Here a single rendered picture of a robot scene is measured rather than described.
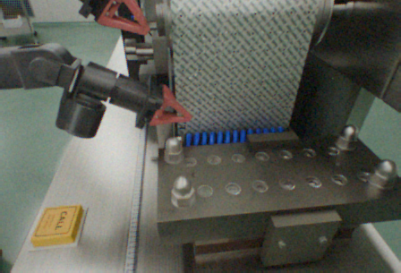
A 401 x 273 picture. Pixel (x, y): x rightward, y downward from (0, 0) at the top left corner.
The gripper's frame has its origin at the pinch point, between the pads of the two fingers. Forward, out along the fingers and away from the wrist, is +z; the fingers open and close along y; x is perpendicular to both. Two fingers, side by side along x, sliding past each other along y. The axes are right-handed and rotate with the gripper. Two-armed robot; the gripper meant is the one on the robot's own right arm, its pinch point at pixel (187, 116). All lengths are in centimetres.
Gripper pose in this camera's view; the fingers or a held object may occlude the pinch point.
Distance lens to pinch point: 49.6
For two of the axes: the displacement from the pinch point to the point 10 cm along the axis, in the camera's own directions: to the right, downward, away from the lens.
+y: 1.2, 5.7, -8.1
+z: 8.7, 3.3, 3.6
